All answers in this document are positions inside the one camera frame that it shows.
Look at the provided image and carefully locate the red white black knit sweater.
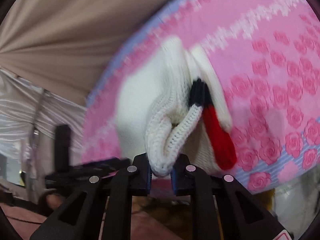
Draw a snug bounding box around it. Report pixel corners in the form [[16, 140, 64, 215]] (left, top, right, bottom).
[[115, 36, 237, 177]]

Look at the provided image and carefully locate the white satin curtain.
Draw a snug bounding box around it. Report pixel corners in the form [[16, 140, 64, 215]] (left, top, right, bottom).
[[1, 71, 86, 182]]

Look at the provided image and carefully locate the beige curtain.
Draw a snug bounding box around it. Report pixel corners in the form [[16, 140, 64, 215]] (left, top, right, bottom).
[[1, 0, 168, 105]]

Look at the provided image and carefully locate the pink floral bed sheet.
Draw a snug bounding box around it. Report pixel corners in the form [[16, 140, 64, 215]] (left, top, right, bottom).
[[82, 0, 319, 193]]

